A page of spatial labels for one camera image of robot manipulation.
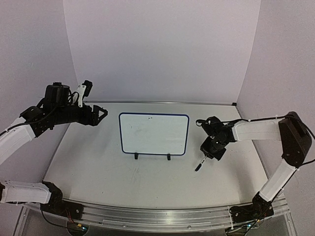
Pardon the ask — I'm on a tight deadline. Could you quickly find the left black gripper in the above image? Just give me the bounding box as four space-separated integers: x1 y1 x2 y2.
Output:
52 102 108 125

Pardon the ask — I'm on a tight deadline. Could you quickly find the blue framed whiteboard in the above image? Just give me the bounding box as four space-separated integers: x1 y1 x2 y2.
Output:
119 113 190 156

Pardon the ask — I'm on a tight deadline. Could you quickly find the dark blue marker cap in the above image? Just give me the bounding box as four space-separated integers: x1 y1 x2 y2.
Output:
195 164 202 172

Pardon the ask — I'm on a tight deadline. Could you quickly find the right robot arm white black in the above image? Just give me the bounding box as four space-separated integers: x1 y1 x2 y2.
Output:
196 112 315 205

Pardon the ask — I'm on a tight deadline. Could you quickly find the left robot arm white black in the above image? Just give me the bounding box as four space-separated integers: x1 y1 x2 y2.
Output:
0 81 108 214

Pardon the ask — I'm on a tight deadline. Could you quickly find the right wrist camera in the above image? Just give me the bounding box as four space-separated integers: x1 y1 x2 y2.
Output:
195 116 223 127

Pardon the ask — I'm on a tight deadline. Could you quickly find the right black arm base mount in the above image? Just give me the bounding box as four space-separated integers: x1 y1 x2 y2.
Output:
229 201 274 223

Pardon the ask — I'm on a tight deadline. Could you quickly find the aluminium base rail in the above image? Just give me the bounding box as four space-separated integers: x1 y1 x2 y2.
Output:
23 196 290 233

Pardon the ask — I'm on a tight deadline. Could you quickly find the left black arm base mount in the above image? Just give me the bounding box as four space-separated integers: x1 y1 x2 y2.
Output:
40 195 84 220

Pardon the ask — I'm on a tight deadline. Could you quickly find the left base cable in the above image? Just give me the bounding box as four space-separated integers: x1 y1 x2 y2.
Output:
38 201 84 232

